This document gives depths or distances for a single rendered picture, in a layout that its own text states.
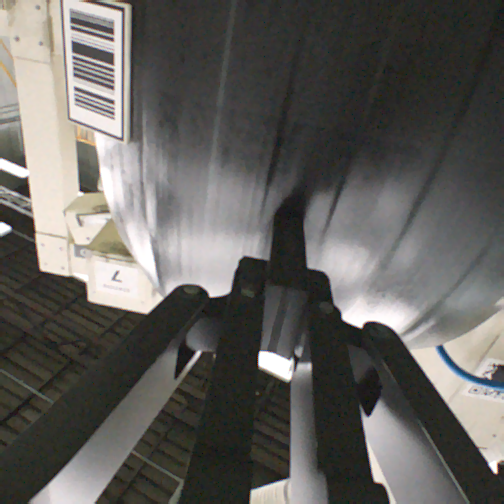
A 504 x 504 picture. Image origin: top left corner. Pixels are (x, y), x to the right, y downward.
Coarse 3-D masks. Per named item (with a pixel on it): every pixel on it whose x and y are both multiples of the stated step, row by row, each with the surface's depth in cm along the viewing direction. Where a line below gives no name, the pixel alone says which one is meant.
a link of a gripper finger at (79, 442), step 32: (192, 288) 13; (160, 320) 12; (192, 320) 12; (128, 352) 10; (160, 352) 10; (192, 352) 13; (96, 384) 9; (128, 384) 9; (160, 384) 11; (64, 416) 8; (96, 416) 8; (128, 416) 9; (32, 448) 7; (64, 448) 8; (96, 448) 8; (128, 448) 10; (0, 480) 7; (32, 480) 7; (64, 480) 7; (96, 480) 9
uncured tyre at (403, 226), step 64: (128, 0) 17; (192, 0) 15; (256, 0) 15; (320, 0) 15; (384, 0) 15; (448, 0) 15; (192, 64) 16; (256, 64) 16; (320, 64) 16; (384, 64) 16; (448, 64) 16; (192, 128) 18; (256, 128) 18; (320, 128) 17; (384, 128) 17; (448, 128) 17; (128, 192) 23; (192, 192) 20; (256, 192) 20; (320, 192) 19; (384, 192) 19; (448, 192) 18; (192, 256) 24; (256, 256) 23; (320, 256) 22; (384, 256) 21; (448, 256) 21; (384, 320) 26; (448, 320) 25
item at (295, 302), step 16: (304, 240) 18; (304, 256) 16; (288, 272) 15; (304, 272) 15; (288, 288) 14; (304, 288) 14; (288, 304) 14; (304, 304) 14; (288, 320) 14; (288, 336) 15; (272, 352) 15; (288, 352) 15
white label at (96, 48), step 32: (64, 0) 17; (96, 0) 17; (64, 32) 18; (96, 32) 17; (128, 32) 17; (64, 64) 19; (96, 64) 18; (128, 64) 18; (96, 96) 19; (128, 96) 18; (96, 128) 20; (128, 128) 19
